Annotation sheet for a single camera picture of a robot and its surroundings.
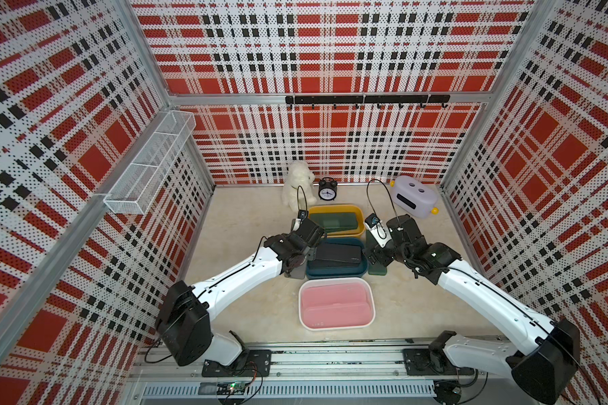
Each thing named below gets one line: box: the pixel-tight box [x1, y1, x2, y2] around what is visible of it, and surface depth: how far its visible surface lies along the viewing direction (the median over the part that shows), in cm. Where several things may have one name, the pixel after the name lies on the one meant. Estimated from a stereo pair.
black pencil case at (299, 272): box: [289, 259, 307, 280], surface depth 82 cm
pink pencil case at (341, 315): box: [302, 302, 372, 328], surface depth 80 cm
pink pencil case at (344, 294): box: [302, 282, 368, 308], surface depth 86 cm
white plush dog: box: [282, 160, 317, 212], surface depth 103 cm
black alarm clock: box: [318, 177, 338, 201], surface depth 114 cm
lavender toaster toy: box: [389, 175, 440, 219], surface depth 109 cm
